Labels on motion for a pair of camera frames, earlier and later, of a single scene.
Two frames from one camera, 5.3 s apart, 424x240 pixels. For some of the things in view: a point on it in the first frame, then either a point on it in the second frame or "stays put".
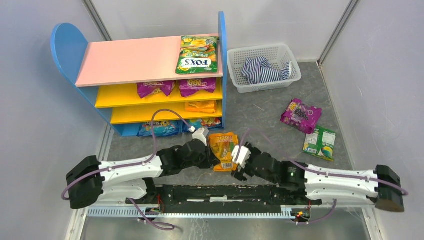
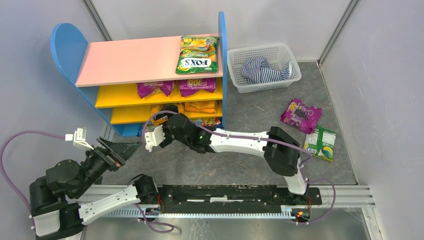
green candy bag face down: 320,143 stays put
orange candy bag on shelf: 204,106 stays put
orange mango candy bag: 222,144 -> 155,108
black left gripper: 209,156 -> 110,157
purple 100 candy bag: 145,89 stays put
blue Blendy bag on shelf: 210,123 stays put
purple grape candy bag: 301,116 stays put
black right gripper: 242,170 -> 166,120
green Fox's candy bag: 198,54 stays put
